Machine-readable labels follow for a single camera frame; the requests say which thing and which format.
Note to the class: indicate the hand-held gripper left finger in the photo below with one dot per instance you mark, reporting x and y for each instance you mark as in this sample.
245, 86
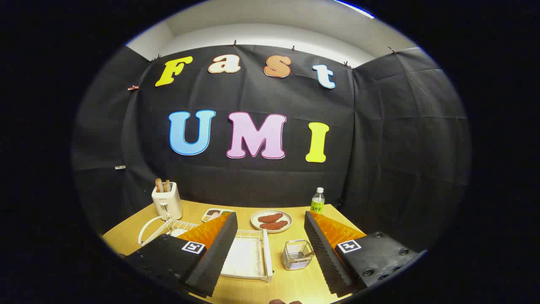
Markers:
219, 249

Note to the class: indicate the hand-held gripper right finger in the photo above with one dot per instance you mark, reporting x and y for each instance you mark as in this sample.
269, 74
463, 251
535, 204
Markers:
322, 253

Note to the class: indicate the white plate with meat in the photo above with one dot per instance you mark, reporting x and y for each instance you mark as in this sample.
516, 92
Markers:
255, 220

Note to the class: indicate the white compartment tray with grains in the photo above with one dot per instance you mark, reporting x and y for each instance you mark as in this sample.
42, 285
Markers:
213, 213

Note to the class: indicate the green label drink bottle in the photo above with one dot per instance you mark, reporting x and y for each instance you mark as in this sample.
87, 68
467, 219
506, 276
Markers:
317, 204

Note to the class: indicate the brown meat piece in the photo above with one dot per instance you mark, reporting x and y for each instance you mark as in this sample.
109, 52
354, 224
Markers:
274, 225
270, 218

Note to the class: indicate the white toaster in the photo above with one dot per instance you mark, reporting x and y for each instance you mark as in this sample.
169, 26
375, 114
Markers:
167, 204

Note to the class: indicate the black backdrop cloth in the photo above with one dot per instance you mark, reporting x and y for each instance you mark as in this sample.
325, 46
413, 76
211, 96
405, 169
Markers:
253, 177

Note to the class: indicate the toasted bread slice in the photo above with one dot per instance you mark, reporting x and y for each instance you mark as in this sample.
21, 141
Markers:
167, 185
159, 185

